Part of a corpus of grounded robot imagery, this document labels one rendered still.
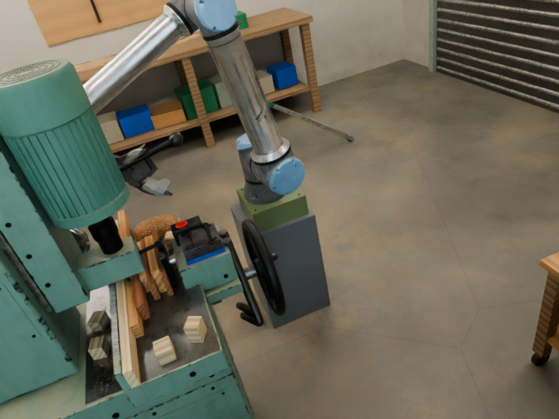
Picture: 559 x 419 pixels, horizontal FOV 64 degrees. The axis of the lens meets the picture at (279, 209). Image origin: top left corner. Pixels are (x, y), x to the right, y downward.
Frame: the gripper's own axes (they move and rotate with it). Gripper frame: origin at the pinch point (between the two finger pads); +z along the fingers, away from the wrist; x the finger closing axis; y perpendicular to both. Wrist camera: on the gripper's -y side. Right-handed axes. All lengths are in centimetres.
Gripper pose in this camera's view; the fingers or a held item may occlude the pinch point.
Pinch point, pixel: (156, 174)
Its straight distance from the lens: 120.2
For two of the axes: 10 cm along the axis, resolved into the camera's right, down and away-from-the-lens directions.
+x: 3.6, 7.3, 5.8
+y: 4.4, -6.8, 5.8
